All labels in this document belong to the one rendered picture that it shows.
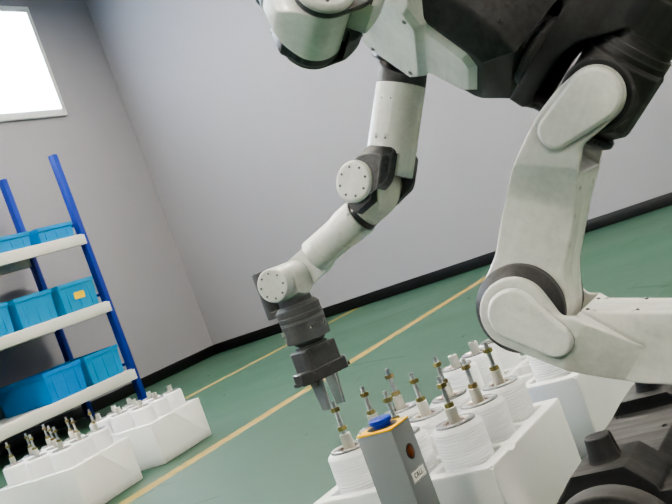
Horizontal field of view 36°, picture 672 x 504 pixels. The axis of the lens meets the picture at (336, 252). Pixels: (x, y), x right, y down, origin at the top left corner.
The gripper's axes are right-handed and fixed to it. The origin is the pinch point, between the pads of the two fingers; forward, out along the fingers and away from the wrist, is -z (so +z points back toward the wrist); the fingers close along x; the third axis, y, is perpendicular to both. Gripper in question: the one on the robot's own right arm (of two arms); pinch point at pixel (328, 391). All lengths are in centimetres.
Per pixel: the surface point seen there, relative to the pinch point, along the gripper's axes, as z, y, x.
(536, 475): -26.7, -27.2, 17.4
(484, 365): -15, 17, 61
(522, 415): -18.2, -19.5, 27.9
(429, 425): -12.8, -10.9, 11.6
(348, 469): -14.5, -2.4, -4.0
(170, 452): -33, 236, 95
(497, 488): -22.7, -31.7, 2.2
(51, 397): -7, 509, 177
